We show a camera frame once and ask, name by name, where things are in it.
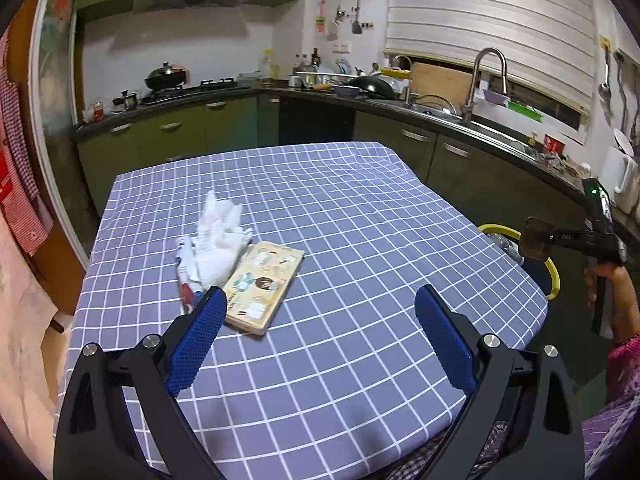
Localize green tray on sill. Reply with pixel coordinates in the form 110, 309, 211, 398
508, 101, 542, 122

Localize dish rack with dishes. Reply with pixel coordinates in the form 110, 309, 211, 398
288, 63, 356, 90

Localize wooden cutting board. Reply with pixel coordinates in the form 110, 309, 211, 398
411, 62, 472, 110

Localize black wok with lid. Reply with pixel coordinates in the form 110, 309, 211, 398
144, 62, 190, 91

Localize black gas stove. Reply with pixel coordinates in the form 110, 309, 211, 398
140, 78, 238, 105

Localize beige cartoon box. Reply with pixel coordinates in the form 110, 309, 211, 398
224, 240, 305, 336

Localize yellow rim trash bin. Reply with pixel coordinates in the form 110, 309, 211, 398
478, 223, 561, 301

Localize red white snack package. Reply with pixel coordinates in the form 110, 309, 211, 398
176, 235, 204, 313

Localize green kitchen cabinets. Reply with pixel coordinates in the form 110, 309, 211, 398
74, 91, 640, 401

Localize white electric kettle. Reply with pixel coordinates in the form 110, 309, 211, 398
599, 129, 639, 216

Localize crumpled white tissue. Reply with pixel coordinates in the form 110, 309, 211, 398
189, 190, 253, 288

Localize small black pot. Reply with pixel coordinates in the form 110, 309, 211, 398
112, 90, 138, 112

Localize blue checkered tablecloth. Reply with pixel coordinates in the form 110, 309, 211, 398
66, 142, 548, 479

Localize black wok on counter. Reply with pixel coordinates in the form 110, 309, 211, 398
348, 76, 397, 101

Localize person's right hand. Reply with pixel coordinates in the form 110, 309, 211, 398
584, 263, 639, 344

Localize glass sliding door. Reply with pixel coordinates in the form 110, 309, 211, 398
28, 0, 99, 269

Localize white window blind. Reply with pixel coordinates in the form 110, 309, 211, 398
385, 0, 596, 114

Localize steel kitchen faucet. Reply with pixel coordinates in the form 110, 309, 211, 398
459, 46, 510, 124

